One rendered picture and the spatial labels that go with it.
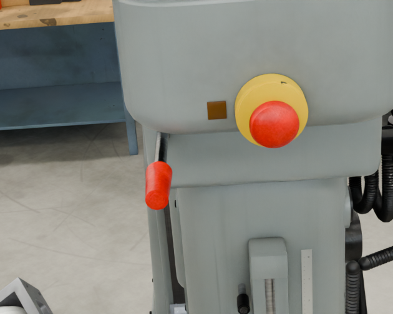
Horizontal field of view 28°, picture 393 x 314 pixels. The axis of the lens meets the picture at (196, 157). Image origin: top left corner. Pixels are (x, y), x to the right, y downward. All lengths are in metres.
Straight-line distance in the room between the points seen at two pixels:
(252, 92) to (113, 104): 4.26
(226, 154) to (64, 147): 4.18
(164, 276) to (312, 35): 0.89
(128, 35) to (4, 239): 3.43
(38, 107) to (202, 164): 4.23
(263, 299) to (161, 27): 0.36
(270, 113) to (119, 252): 3.19
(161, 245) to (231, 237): 0.56
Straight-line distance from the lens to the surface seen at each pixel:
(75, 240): 3.94
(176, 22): 0.64
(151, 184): 0.66
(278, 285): 0.87
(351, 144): 0.80
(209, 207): 0.86
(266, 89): 0.64
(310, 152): 0.79
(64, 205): 4.27
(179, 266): 1.13
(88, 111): 4.82
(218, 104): 0.66
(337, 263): 0.93
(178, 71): 0.65
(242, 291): 0.90
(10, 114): 4.96
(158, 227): 1.41
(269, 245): 0.86
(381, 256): 0.78
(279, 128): 0.62
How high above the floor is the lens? 2.01
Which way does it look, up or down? 26 degrees down
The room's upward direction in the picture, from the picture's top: 5 degrees counter-clockwise
